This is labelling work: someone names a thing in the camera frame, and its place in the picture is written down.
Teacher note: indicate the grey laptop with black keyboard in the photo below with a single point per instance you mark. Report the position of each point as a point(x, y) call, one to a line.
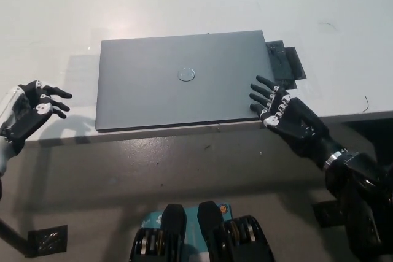
point(184, 90)

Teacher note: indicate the thin dark curled thread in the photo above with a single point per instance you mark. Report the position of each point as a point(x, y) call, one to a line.
point(327, 25)

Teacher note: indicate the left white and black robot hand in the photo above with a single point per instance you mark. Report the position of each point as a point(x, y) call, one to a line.
point(30, 114)

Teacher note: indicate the black table frame bracket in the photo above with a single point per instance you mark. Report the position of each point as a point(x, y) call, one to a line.
point(371, 133)

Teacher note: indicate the black table leg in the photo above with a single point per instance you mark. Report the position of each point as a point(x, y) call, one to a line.
point(13, 239)

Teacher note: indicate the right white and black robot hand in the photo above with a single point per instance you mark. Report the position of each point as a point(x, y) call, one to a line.
point(291, 117)

